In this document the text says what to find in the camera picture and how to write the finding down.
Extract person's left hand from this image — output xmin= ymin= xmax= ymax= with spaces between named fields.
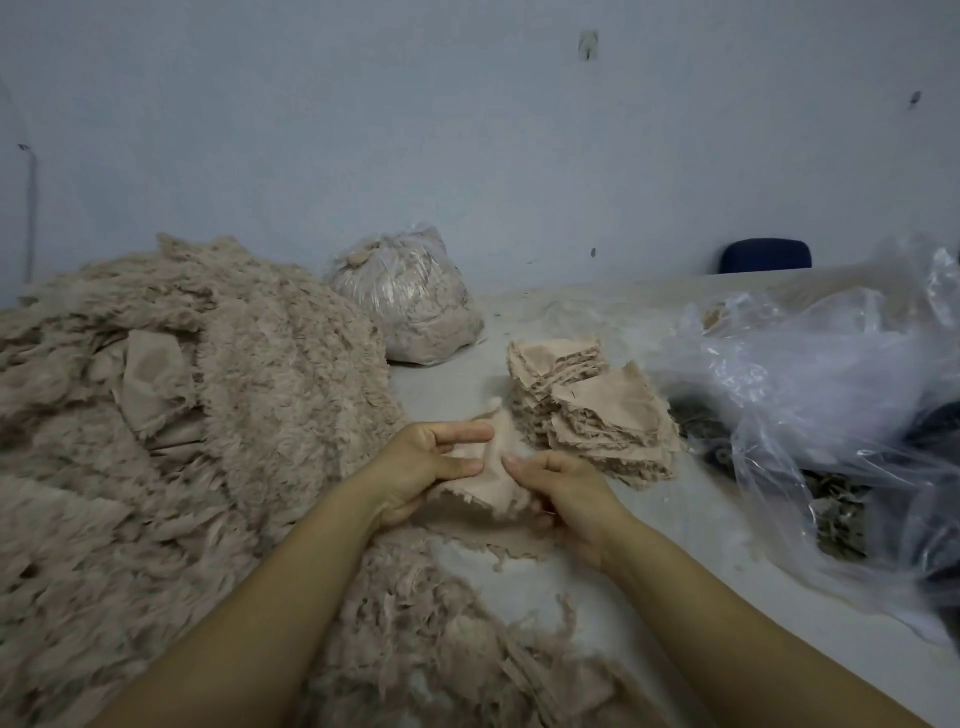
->
xmin=357 ymin=418 xmax=497 ymax=530

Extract clear bag of beige scraps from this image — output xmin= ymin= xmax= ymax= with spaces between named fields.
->
xmin=330 ymin=225 xmax=486 ymax=368

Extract blue chair back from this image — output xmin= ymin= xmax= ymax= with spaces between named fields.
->
xmin=717 ymin=237 xmax=815 ymax=275

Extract stack of sorted beige pieces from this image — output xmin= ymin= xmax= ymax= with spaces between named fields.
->
xmin=505 ymin=336 xmax=609 ymax=444

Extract beige scrap strips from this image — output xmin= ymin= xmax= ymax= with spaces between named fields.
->
xmin=307 ymin=532 xmax=677 ymax=728

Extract person's right hand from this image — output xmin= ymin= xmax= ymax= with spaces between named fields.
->
xmin=501 ymin=450 xmax=639 ymax=575

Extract person's right forearm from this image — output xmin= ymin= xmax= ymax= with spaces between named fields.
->
xmin=604 ymin=525 xmax=932 ymax=728

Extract large pile beige fabric scraps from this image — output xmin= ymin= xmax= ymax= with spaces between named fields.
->
xmin=0 ymin=234 xmax=410 ymax=728

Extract large clear plastic bag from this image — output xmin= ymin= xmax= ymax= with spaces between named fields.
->
xmin=660 ymin=232 xmax=960 ymax=647

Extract person's left forearm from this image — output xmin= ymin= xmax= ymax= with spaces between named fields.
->
xmin=90 ymin=480 xmax=395 ymax=728

